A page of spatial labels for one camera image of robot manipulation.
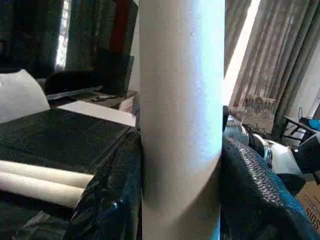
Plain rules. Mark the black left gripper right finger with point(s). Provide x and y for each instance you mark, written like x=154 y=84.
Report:
x=255 y=200

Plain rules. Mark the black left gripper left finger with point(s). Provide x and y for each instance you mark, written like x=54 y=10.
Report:
x=117 y=195

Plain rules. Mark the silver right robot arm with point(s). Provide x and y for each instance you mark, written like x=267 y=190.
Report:
x=280 y=157

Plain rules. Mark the brown cardboard box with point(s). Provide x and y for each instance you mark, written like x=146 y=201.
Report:
x=311 y=200

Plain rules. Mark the white flat board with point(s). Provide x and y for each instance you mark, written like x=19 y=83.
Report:
x=100 y=112

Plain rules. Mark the black box with red stripe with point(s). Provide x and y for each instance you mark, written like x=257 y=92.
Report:
x=112 y=70

